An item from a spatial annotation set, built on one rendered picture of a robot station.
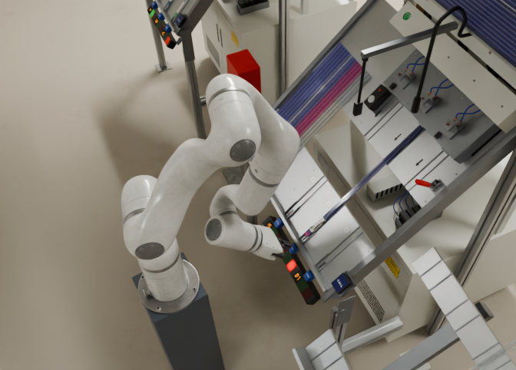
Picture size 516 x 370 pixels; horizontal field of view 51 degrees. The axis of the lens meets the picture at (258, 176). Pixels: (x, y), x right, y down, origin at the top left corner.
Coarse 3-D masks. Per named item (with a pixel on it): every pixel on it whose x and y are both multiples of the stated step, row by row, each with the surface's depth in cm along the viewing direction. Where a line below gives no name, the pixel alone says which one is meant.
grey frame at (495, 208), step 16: (416, 0) 153; (432, 16) 149; (448, 16) 142; (464, 32) 139; (480, 48) 135; (496, 64) 132; (512, 80) 129; (512, 160) 143; (512, 176) 145; (496, 192) 153; (512, 192) 151; (496, 208) 156; (256, 224) 247; (480, 224) 166; (496, 224) 163; (480, 240) 169; (464, 256) 181; (480, 256) 178; (464, 272) 184; (432, 320) 219; (336, 336) 176
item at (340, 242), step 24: (312, 168) 178; (288, 192) 182; (312, 192) 175; (336, 192) 170; (288, 216) 178; (312, 216) 173; (336, 216) 167; (312, 240) 171; (336, 240) 165; (360, 240) 159; (336, 264) 163
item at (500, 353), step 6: (510, 342) 113; (504, 348) 113; (510, 348) 113; (492, 354) 115; (498, 354) 114; (504, 354) 113; (486, 360) 115; (492, 360) 115; (474, 366) 117; (480, 366) 116; (486, 366) 115
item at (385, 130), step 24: (384, 0) 175; (360, 24) 179; (384, 24) 173; (360, 48) 177; (408, 48) 164; (384, 72) 168; (360, 120) 170; (384, 120) 164; (408, 120) 158; (384, 144) 162; (408, 144) 156; (432, 144) 152; (408, 168) 155; (432, 168) 150; (456, 168) 145
